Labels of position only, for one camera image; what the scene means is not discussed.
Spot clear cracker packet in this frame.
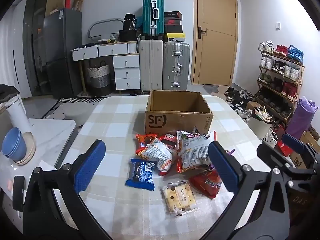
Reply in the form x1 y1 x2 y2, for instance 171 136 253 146
162 180 198 217

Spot wooden shoe rack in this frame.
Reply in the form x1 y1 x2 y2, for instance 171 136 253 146
257 50 306 122

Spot white marble side table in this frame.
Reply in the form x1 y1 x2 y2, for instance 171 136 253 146
0 118 77 205

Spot white sneaker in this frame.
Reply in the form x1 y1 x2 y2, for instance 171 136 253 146
262 128 278 145

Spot black storage box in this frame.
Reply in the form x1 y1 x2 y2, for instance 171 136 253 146
118 30 141 42

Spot beige suitcase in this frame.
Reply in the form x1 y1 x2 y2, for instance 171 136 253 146
139 39 163 93

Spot white wardrobe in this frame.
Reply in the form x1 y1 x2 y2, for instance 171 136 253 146
0 0 33 98

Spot yellow black shoe box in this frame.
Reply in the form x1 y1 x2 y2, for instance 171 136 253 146
166 33 186 43

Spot white desk with drawers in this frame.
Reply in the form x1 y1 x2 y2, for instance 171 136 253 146
71 41 141 91

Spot silver suitcase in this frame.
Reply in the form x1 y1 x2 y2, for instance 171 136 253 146
162 41 191 91

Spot purple bag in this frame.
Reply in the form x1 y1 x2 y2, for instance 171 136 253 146
285 96 318 141

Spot cardboard box cat print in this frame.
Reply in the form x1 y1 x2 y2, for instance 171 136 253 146
289 130 320 170

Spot grey door mat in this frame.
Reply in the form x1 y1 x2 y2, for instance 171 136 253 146
202 84 220 96

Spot wooden door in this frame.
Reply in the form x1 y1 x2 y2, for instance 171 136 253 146
192 0 238 86

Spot stacked blue bowls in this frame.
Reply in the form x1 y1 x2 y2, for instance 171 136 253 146
2 127 27 162

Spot teal suitcase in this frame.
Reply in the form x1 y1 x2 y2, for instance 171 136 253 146
142 0 165 40

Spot brown cardboard box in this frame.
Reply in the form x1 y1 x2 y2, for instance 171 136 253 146
144 89 214 137

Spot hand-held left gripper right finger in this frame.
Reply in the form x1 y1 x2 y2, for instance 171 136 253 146
208 141 290 240

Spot woven laundry basket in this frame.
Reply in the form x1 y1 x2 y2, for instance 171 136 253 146
87 61 112 96

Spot blue cookie packet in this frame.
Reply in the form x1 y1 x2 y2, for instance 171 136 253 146
125 158 157 191

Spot arched mirror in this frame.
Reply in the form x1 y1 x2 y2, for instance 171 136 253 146
87 18 124 41

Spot black shoe box red label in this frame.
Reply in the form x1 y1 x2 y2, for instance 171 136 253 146
164 11 183 20

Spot stacked beige bowls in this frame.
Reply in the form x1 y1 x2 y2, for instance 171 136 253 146
13 131 37 166

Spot dark cloth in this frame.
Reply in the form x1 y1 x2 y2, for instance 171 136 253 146
0 84 20 105

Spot large white snack packet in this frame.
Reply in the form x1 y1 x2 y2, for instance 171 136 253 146
177 130 217 173

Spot black paper bag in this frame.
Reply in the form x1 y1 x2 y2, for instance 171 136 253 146
123 13 138 31

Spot orange red snack packet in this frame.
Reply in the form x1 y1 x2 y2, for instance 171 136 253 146
135 133 158 155

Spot white paper sheet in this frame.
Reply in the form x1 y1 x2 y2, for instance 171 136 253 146
32 159 58 172

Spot grey refrigerator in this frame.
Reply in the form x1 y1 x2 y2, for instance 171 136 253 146
43 8 83 98

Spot white orange snack packet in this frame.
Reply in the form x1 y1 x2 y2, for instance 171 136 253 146
138 139 173 176

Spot dark glass cabinet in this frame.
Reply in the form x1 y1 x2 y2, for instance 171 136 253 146
22 0 52 96

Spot red chip packet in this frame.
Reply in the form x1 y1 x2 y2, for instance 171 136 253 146
189 169 223 200

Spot black white patterned rug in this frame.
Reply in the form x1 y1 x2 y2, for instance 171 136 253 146
41 97 106 120

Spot white trash bin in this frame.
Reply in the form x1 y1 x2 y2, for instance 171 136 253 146
246 106 273 141

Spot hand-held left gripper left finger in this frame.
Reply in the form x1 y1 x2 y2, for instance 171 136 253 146
24 140 113 240

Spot dark red snack packet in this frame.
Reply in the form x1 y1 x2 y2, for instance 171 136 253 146
159 134 178 146

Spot pile of dark shoes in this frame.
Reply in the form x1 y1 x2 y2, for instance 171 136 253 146
224 86 254 120

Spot red shopping bag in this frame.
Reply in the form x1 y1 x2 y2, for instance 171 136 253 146
276 140 293 157

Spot white thermos jug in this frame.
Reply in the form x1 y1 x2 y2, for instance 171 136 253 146
5 95 32 135

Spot shoe rack with shoes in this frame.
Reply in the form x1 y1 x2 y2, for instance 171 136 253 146
257 40 304 118

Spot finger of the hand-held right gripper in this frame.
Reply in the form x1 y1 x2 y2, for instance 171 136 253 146
282 133 320 168
257 142 314 178

